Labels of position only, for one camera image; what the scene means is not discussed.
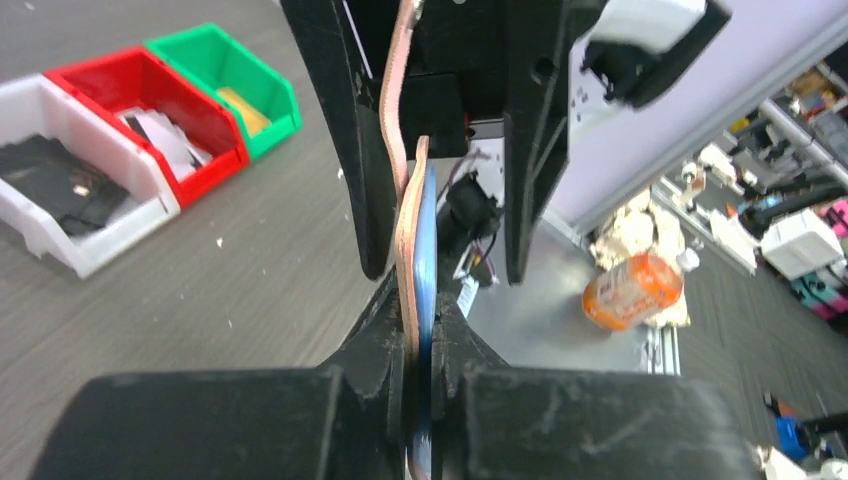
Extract white bin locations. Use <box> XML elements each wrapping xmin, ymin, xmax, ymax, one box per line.
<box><xmin>1</xmin><ymin>74</ymin><xmax>181</xmax><ymax>279</ymax></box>

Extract gold cards in green bin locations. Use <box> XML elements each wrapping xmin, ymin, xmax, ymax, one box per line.
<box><xmin>216</xmin><ymin>87</ymin><xmax>271</xmax><ymax>137</ymax></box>

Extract orange drink bottle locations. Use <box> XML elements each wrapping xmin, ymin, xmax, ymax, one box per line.
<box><xmin>582</xmin><ymin>248</ymin><xmax>700</xmax><ymax>332</ymax></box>

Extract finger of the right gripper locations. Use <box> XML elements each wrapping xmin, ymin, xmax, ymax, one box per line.
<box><xmin>281</xmin><ymin>0</ymin><xmax>396</xmax><ymax>280</ymax></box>
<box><xmin>503</xmin><ymin>1</ymin><xmax>606</xmax><ymax>285</ymax></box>

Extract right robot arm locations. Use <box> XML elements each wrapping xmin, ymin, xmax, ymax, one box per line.
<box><xmin>281</xmin><ymin>1</ymin><xmax>731</xmax><ymax>284</ymax></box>

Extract red bin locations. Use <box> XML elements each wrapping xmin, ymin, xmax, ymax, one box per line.
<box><xmin>45</xmin><ymin>47</ymin><xmax>249</xmax><ymax>207</ymax></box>

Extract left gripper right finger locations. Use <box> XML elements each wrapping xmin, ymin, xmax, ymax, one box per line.
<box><xmin>433</xmin><ymin>292</ymin><xmax>760</xmax><ymax>479</ymax></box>

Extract white cards in red bin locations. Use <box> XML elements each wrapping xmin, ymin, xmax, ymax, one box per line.
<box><xmin>117</xmin><ymin>107</ymin><xmax>212</xmax><ymax>181</ymax></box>

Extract green bin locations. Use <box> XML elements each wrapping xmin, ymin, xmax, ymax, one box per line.
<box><xmin>145</xmin><ymin>23</ymin><xmax>302</xmax><ymax>162</ymax></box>

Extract tan leather card holder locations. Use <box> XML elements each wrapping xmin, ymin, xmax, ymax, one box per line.
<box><xmin>379</xmin><ymin>1</ymin><xmax>433</xmax><ymax>479</ymax></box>

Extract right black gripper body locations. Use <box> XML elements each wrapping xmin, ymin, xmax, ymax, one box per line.
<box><xmin>344</xmin><ymin>0</ymin><xmax>511</xmax><ymax>160</ymax></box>

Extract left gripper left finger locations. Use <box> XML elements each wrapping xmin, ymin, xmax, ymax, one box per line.
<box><xmin>31</xmin><ymin>276</ymin><xmax>404</xmax><ymax>479</ymax></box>

